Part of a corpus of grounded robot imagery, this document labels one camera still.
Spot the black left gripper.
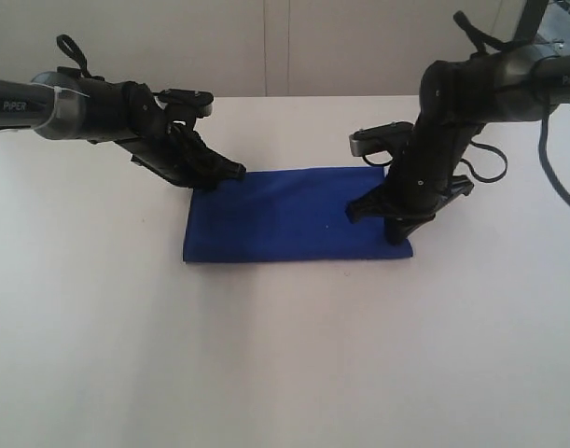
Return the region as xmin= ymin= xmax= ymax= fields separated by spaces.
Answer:
xmin=120 ymin=125 xmax=246 ymax=189

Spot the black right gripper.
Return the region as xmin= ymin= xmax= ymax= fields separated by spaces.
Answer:
xmin=346 ymin=119 xmax=483 ymax=245

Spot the blue towel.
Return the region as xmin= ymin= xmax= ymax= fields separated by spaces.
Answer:
xmin=183 ymin=166 xmax=413 ymax=264

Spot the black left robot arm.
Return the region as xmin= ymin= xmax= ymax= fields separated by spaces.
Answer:
xmin=0 ymin=67 xmax=246 ymax=190

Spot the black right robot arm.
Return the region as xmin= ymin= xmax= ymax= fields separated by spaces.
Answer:
xmin=345 ymin=45 xmax=570 ymax=245

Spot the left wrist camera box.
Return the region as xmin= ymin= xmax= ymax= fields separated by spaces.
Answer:
xmin=157 ymin=89 xmax=215 ymax=119

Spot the beige wall panel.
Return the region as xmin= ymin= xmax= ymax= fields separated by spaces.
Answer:
xmin=0 ymin=0 xmax=524 ymax=96

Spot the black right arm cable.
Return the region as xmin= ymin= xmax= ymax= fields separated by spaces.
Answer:
xmin=363 ymin=11 xmax=570 ymax=214

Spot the black window frame post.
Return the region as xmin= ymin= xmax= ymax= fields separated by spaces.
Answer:
xmin=512 ymin=0 xmax=549 ymax=41

